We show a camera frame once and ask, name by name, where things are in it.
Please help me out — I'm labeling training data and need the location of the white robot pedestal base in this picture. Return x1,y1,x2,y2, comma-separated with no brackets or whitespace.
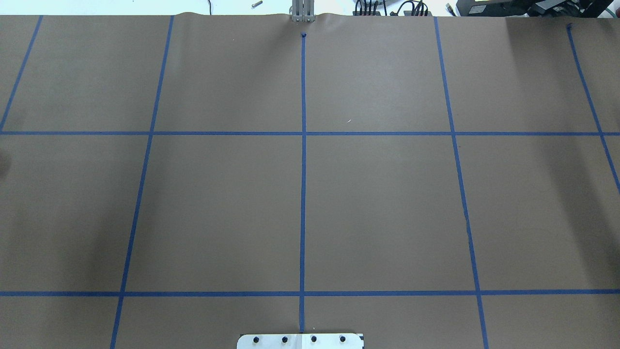
236,333,365,349

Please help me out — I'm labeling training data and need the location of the aluminium frame post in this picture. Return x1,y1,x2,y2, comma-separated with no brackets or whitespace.
290,0,316,23

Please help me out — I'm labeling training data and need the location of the brown paper table cover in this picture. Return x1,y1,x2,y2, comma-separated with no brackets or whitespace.
1,13,619,349

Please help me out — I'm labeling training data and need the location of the black power strip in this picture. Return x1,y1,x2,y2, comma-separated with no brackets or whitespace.
352,0,432,17

